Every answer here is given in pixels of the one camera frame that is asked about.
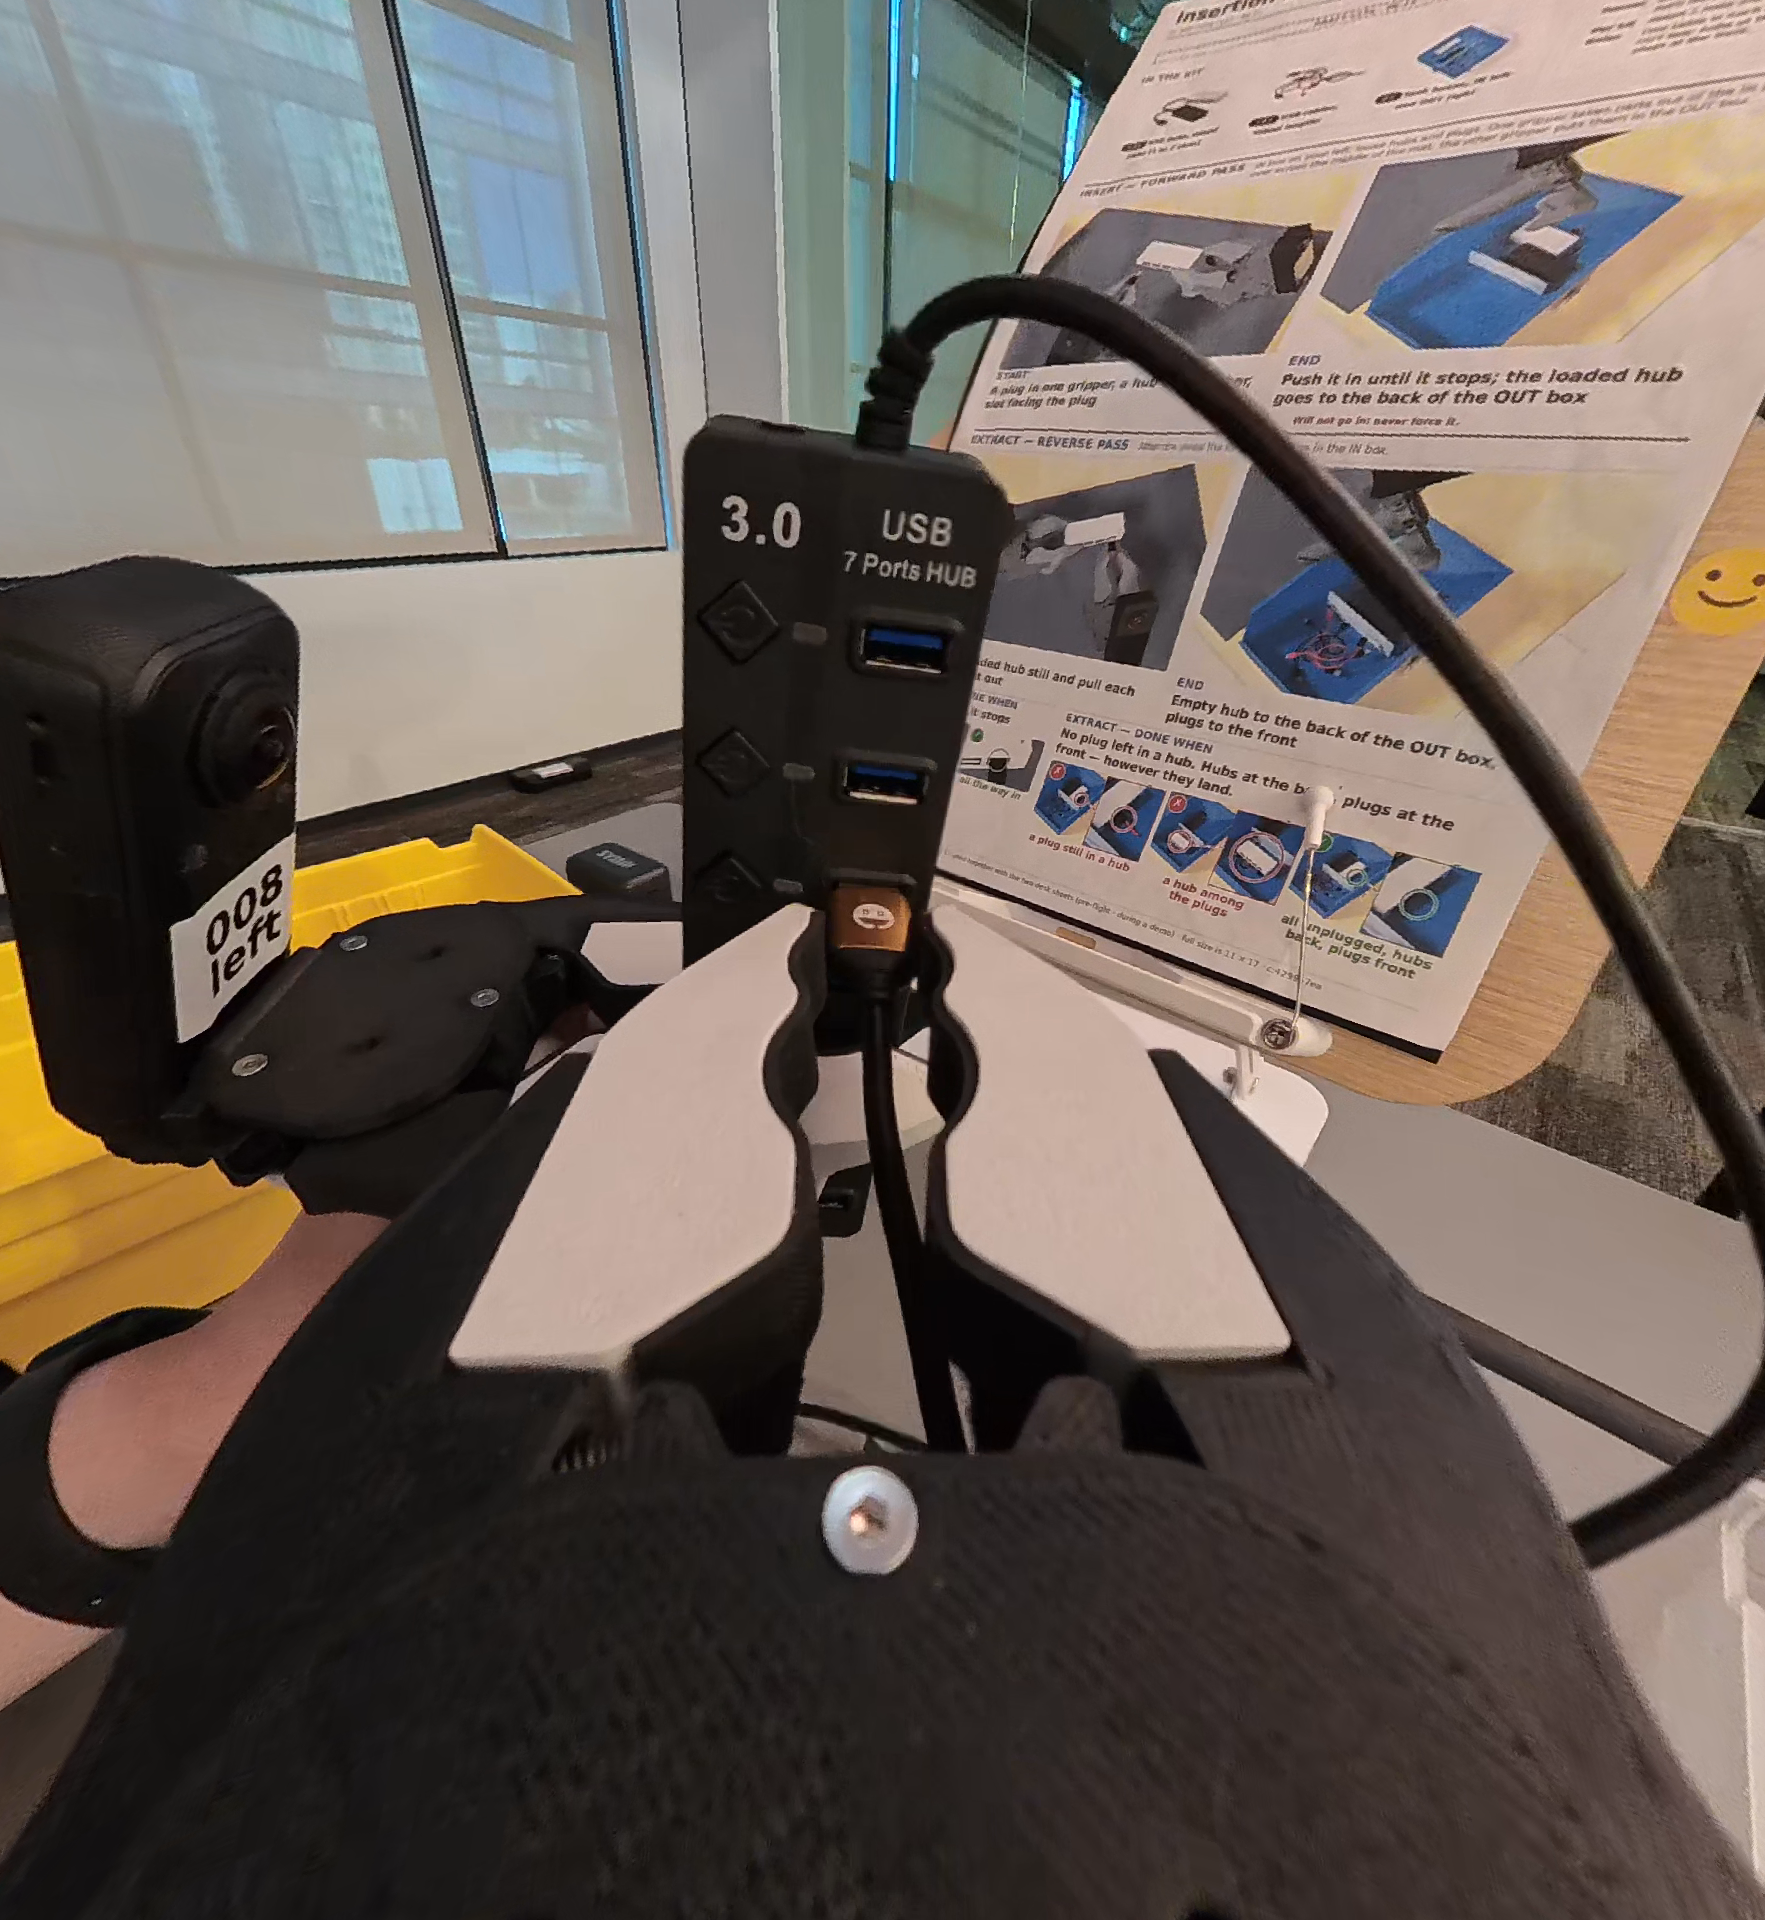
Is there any black 7-port USB hub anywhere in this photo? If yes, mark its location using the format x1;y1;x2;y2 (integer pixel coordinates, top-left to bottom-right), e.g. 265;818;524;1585
848;270;1765;1569

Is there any black power station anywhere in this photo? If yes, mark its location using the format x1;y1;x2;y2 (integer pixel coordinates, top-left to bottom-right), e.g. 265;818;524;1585
562;843;680;905

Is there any large glass window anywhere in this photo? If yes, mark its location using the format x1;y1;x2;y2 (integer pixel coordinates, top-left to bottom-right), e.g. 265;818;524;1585
0;0;673;590

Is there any person's left hand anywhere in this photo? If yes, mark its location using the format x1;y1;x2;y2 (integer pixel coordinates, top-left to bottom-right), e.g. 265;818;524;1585
187;1186;404;1380

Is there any yellow smiley sticker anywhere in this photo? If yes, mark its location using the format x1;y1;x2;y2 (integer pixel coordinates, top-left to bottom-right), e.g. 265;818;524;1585
1672;540;1765;639

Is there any narrow glass window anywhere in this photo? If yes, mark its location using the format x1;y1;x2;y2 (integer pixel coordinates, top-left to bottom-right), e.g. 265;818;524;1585
876;0;1099;376

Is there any white stand base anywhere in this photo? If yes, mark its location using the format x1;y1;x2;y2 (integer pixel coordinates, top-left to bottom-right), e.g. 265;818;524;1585
937;895;1334;1177

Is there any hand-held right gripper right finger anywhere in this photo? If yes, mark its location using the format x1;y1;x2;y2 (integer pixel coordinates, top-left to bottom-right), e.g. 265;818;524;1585
921;916;1315;1411

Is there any instruction poster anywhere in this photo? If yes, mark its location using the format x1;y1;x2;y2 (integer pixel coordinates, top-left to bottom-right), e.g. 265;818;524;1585
943;0;1765;1052

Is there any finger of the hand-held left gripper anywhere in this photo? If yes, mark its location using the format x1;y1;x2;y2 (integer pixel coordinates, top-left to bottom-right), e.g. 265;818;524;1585
562;909;698;1011

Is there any orange plug usb cable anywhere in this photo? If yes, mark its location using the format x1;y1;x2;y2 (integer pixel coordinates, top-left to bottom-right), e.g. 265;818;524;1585
818;865;980;1462

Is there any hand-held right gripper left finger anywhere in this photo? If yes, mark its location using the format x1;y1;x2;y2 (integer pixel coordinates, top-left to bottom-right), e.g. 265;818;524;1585
441;909;829;1411

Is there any black wrist strap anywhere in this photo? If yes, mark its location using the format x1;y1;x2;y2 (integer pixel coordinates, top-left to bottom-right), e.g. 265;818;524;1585
0;1299;229;1637

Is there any yellow plastic bin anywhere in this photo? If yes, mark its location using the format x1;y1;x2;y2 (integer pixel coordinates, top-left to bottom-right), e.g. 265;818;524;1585
0;826;584;1397

